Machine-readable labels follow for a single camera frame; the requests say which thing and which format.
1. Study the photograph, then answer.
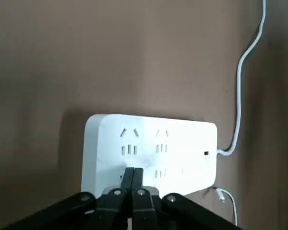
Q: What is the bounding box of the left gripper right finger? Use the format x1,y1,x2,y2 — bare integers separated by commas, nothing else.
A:
132,167,243,230

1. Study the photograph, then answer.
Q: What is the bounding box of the white power strip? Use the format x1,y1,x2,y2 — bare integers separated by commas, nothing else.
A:
81,114,218,196

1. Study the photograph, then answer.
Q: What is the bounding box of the thin white charger cable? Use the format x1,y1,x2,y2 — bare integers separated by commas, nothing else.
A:
212,186,238,227

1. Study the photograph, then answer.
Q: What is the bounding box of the white power strip cable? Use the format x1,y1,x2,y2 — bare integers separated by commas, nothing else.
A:
216,0,267,157

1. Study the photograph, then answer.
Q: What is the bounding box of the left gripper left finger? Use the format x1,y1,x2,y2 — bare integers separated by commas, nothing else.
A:
0,167,135,230

